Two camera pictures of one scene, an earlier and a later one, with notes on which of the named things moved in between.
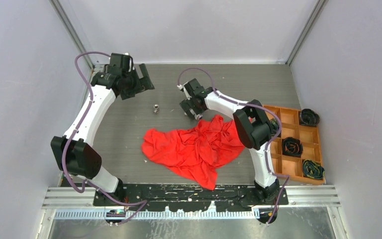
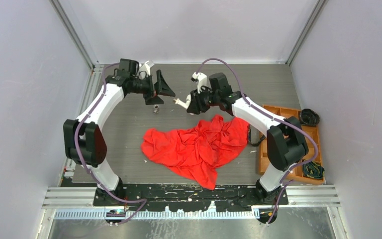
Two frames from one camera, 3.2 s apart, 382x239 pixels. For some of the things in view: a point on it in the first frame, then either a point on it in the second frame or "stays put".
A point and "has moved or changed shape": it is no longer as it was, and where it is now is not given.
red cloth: x=198 y=151 stays put
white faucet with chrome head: x=197 y=116 has moved or changed shape
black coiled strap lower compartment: x=310 y=169 stays put
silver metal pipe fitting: x=155 y=106 stays put
